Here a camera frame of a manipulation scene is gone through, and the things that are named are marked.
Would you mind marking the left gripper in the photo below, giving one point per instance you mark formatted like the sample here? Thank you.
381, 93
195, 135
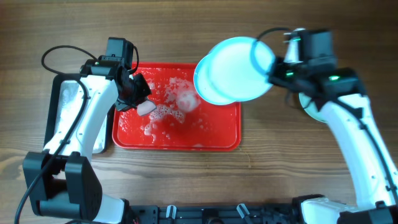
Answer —
137, 93

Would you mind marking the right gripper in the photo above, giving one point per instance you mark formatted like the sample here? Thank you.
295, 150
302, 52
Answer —
277, 71

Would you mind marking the pink sponge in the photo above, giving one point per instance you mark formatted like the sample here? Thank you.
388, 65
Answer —
145, 108

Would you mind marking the light blue plate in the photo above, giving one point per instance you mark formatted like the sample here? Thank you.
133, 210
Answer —
203, 86
309, 107
239, 68

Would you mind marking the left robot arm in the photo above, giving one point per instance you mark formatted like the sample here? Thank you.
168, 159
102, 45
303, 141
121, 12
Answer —
60, 180

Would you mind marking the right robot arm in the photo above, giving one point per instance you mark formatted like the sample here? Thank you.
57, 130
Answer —
310, 67

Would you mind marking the red plastic tray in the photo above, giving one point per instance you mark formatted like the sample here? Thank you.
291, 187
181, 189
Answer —
182, 120

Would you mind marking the black water tray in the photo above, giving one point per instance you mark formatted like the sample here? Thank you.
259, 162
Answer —
63, 107

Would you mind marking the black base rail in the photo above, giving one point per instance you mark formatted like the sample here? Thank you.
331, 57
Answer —
277, 213

